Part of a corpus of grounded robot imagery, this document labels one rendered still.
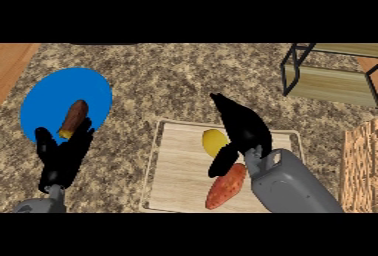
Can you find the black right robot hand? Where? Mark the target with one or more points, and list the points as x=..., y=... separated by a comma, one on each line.
x=246, y=128

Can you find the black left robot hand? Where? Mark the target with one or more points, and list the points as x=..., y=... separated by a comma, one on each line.
x=64, y=156

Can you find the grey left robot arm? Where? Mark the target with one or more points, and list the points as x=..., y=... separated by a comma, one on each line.
x=43, y=202

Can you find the yellow lemon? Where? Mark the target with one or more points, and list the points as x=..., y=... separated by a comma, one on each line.
x=213, y=141

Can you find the pale wooden tray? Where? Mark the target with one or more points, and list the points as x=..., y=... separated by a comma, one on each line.
x=182, y=173

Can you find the orange-red sweet potato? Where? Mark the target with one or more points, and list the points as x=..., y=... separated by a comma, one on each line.
x=225, y=186

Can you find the blue round plate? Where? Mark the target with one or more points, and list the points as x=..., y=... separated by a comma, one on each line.
x=61, y=96

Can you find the wicker basket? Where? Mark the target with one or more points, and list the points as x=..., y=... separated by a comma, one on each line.
x=361, y=166

